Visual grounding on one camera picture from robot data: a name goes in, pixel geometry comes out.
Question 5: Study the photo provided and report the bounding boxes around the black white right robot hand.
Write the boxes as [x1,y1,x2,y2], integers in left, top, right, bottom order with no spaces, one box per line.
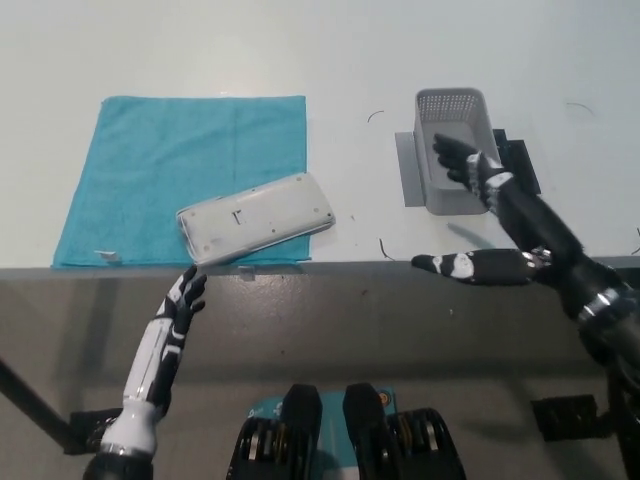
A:
[410,132,632,321]

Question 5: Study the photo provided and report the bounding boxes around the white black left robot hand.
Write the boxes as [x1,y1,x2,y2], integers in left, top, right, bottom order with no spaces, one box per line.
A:
[99,264,209,451]

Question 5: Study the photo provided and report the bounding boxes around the white calculator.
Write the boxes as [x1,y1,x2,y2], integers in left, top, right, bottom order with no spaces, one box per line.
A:
[174,172,337,268]

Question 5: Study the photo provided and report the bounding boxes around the black flat mat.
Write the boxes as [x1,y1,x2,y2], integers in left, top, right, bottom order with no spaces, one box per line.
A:
[492,128,542,196]

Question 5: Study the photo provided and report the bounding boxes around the black table foot plate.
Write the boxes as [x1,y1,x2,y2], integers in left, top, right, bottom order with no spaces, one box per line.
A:
[67,409,121,456]
[530,395,609,442]

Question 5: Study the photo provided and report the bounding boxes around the black table leg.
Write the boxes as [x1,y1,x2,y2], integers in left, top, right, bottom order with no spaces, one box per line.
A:
[0,357,76,454]

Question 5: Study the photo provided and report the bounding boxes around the black robot legs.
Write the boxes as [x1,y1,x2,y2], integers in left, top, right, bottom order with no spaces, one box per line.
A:
[227,382,464,480]

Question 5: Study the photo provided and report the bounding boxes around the grey perforated plastic basket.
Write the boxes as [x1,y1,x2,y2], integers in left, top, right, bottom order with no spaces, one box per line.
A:
[414,87,504,217]

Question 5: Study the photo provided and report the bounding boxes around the teal microfibre cloth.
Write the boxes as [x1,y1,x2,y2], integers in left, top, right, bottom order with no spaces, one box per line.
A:
[52,95,312,270]

